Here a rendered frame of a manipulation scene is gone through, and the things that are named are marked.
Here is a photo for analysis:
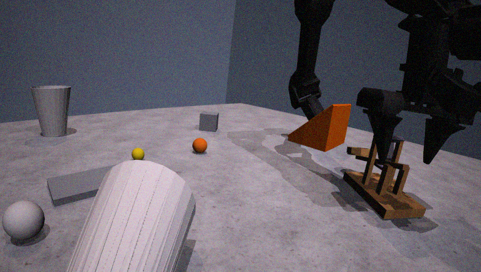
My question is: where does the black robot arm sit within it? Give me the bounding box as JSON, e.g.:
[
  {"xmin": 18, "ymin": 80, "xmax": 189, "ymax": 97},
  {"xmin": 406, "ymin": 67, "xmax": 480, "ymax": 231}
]
[{"xmin": 289, "ymin": 0, "xmax": 481, "ymax": 120}]

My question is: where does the yellow ball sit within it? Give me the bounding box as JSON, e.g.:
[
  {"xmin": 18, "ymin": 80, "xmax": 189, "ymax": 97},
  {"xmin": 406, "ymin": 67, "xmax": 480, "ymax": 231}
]
[{"xmin": 132, "ymin": 148, "xmax": 145, "ymax": 160}]

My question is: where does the grey ball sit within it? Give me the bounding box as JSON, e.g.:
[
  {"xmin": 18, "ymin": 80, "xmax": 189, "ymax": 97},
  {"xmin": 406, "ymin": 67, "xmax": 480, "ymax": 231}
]
[{"xmin": 2, "ymin": 200, "xmax": 45, "ymax": 240}]

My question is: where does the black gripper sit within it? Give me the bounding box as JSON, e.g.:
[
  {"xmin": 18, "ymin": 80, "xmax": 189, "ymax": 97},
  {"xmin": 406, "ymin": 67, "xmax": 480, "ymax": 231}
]
[{"xmin": 356, "ymin": 56, "xmax": 475, "ymax": 164}]

